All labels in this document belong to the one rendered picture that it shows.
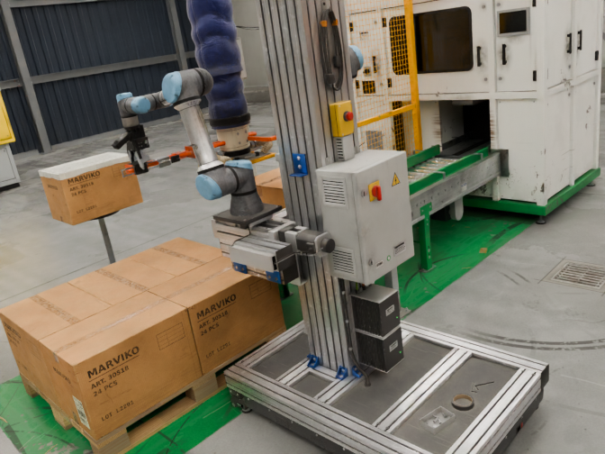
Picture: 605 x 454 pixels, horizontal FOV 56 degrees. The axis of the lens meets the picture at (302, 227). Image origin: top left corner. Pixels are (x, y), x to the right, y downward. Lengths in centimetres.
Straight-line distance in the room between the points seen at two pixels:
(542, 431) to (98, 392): 196
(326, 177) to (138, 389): 138
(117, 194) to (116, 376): 218
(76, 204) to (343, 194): 277
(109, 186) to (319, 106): 269
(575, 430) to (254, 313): 165
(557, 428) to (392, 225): 114
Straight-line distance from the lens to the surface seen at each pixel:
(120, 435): 294
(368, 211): 221
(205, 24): 304
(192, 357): 300
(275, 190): 319
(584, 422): 286
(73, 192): 455
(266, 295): 321
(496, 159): 486
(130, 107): 274
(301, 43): 225
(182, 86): 236
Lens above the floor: 176
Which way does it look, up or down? 19 degrees down
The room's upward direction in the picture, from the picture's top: 9 degrees counter-clockwise
